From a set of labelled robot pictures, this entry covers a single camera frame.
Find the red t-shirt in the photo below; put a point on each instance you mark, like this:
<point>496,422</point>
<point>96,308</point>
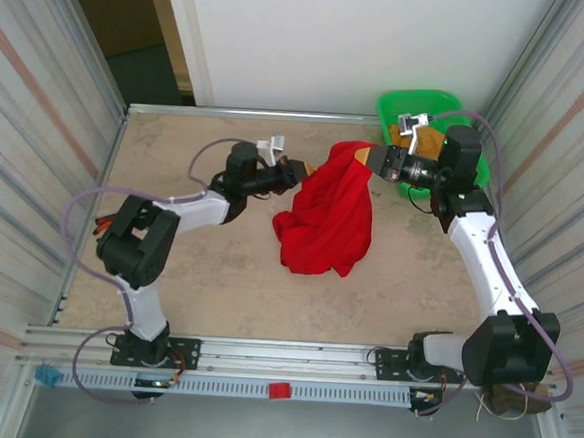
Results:
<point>332,217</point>

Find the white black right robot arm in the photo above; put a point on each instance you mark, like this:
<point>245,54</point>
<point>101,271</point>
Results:
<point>489,273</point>

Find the mustard orange cloth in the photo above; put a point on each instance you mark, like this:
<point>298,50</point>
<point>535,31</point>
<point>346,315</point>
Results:
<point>430,138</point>

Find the green plastic basket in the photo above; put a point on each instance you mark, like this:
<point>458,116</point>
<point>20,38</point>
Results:
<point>410,99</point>

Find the brown wooden door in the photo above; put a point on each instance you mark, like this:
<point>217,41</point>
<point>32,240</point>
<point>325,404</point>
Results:
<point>111,6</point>

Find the small red block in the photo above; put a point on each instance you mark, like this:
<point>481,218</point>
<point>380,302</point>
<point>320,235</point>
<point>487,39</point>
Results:
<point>280,390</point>

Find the small circuit board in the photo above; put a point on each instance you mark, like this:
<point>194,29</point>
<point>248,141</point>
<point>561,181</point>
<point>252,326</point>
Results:
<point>427,396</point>
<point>152,382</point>

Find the aluminium mounting rail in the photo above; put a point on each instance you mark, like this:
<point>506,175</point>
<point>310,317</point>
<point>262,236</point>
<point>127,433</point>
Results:
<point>288,351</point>

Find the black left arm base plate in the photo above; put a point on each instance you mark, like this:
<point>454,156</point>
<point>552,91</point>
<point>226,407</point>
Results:
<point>187,352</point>

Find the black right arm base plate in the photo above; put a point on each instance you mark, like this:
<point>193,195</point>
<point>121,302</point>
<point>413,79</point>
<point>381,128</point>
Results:
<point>384,363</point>

